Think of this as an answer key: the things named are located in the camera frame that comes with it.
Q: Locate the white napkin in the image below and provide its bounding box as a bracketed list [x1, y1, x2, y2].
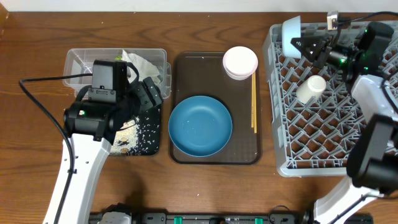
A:
[121, 50, 161, 85]

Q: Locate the light blue bowl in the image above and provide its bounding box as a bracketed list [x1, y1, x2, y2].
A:
[282, 16, 302, 58]

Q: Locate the white rice pile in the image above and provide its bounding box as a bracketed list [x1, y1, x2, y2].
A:
[109, 107, 161, 156]

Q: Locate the cream cup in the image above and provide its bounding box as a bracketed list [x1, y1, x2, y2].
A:
[296, 75, 326, 104]

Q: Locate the dark blue plate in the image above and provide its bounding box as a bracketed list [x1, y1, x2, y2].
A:
[168, 96, 233, 157]

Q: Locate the wooden chopstick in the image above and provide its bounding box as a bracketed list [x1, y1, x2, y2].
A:
[251, 73, 255, 128]
[252, 72, 257, 134]

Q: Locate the pink bowl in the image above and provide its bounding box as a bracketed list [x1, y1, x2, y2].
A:
[222, 46, 258, 80]

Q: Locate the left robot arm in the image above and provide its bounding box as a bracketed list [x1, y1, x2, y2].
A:
[44, 77, 163, 223]

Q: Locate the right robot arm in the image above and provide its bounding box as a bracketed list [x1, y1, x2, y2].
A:
[290, 28, 397, 223]

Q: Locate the clear plastic waste bin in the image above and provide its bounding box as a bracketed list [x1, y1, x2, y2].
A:
[63, 48, 172, 99]

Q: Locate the grey dishwasher rack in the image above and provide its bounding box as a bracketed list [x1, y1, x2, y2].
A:
[262, 24, 367, 177]

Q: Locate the black rectangular tray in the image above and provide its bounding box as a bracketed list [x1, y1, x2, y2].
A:
[108, 104, 162, 157]

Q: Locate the brown serving tray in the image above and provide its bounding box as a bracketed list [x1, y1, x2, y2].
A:
[170, 52, 262, 165]

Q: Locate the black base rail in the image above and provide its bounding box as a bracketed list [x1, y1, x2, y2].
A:
[88, 212, 374, 224]

